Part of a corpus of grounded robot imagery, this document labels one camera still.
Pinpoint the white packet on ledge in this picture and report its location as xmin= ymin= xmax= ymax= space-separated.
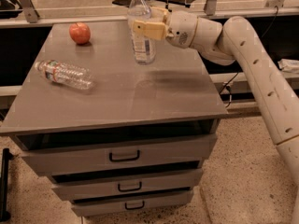
xmin=278 ymin=59 xmax=299 ymax=74

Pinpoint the grey drawer cabinet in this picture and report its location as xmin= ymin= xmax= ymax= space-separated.
xmin=1 ymin=21 xmax=226 ymax=205

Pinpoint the black metal stand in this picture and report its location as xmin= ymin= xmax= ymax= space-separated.
xmin=0 ymin=148 xmax=13 ymax=222

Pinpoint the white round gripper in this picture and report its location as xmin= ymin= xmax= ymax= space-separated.
xmin=132 ymin=7 xmax=198 ymax=49

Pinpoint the bottom grey drawer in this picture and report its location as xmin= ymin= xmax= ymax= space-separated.
xmin=71 ymin=189 xmax=193 ymax=217

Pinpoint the black cable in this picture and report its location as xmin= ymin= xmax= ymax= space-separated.
xmin=218 ymin=5 xmax=279 ymax=109

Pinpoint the middle grey drawer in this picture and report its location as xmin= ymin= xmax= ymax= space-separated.
xmin=52 ymin=168 xmax=203 ymax=201

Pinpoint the red apple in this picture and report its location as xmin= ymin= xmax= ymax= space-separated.
xmin=69 ymin=22 xmax=91 ymax=45

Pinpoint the clear plastic bottle red label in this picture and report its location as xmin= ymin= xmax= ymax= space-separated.
xmin=34 ymin=60 xmax=94 ymax=91

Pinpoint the grey metal railing frame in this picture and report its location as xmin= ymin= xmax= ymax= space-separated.
xmin=0 ymin=0 xmax=299 ymax=29

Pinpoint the top grey drawer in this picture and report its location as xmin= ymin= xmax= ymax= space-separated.
xmin=21 ymin=133 xmax=217 ymax=176

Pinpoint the blue label plastic bottle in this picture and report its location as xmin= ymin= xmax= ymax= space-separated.
xmin=127 ymin=0 xmax=156 ymax=64

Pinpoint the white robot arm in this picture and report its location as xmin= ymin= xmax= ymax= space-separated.
xmin=130 ymin=7 xmax=299 ymax=185

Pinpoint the grey drawer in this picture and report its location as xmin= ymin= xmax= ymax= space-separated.
xmin=21 ymin=133 xmax=217 ymax=176
xmin=71 ymin=189 xmax=193 ymax=217
xmin=52 ymin=168 xmax=203 ymax=201

